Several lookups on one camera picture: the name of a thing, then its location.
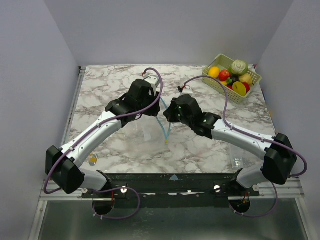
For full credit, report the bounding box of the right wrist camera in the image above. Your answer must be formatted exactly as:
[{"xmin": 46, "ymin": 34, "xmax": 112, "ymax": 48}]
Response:
[{"xmin": 177, "ymin": 85, "xmax": 193, "ymax": 95}]

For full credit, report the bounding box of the clear plastic box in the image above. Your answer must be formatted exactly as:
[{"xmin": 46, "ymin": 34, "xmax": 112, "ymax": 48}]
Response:
[{"xmin": 229, "ymin": 145, "xmax": 251, "ymax": 169}]

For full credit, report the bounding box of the yellow red mango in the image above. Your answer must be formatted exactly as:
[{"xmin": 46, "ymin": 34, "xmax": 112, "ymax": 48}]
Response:
[{"xmin": 232, "ymin": 81, "xmax": 247, "ymax": 97}]

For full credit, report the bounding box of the green plastic basket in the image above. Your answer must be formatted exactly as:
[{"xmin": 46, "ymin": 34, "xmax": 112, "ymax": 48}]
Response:
[{"xmin": 202, "ymin": 54, "xmax": 262, "ymax": 104}]

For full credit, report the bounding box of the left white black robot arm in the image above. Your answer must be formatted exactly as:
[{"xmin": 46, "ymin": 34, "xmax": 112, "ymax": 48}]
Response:
[{"xmin": 45, "ymin": 75, "xmax": 163, "ymax": 198}]

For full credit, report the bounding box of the clear zip top bag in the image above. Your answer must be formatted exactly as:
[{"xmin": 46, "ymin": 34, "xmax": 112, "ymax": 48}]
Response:
[{"xmin": 118, "ymin": 98, "xmax": 173, "ymax": 155}]

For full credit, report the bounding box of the beige pear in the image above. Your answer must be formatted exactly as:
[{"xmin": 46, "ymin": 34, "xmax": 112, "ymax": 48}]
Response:
[{"xmin": 239, "ymin": 73, "xmax": 253, "ymax": 85}]

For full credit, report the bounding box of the yellow lemon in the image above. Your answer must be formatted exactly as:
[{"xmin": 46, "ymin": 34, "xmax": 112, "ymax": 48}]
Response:
[{"xmin": 207, "ymin": 66, "xmax": 220, "ymax": 78}]

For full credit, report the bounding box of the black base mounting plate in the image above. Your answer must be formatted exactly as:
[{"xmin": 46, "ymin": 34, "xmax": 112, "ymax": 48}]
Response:
[{"xmin": 82, "ymin": 173, "xmax": 260, "ymax": 209}]

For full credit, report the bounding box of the red pomegranate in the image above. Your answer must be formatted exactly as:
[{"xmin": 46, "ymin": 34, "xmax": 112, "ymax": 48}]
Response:
[{"xmin": 242, "ymin": 82, "xmax": 251, "ymax": 93}]

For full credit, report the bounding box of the yellow banana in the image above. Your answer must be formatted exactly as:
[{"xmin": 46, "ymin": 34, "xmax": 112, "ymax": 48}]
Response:
[{"xmin": 220, "ymin": 81, "xmax": 228, "ymax": 86}]

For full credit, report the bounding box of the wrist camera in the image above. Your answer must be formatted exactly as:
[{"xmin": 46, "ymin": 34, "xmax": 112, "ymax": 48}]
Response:
[
  {"xmin": 143, "ymin": 75, "xmax": 160, "ymax": 93},
  {"xmin": 177, "ymin": 85, "xmax": 193, "ymax": 95}
]

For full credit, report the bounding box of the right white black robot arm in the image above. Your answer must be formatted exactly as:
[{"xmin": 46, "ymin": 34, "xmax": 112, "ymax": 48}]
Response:
[{"xmin": 163, "ymin": 94, "xmax": 297, "ymax": 196}]

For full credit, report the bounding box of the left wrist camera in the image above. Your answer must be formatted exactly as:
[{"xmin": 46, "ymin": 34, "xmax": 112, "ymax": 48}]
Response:
[{"xmin": 143, "ymin": 75, "xmax": 160, "ymax": 93}]

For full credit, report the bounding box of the red apple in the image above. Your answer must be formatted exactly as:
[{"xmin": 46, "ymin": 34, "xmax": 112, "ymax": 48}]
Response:
[{"xmin": 218, "ymin": 69, "xmax": 231, "ymax": 82}]

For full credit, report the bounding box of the green white cabbage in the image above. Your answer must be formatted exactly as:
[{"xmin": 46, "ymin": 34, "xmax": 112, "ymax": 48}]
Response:
[{"xmin": 230, "ymin": 59, "xmax": 249, "ymax": 76}]

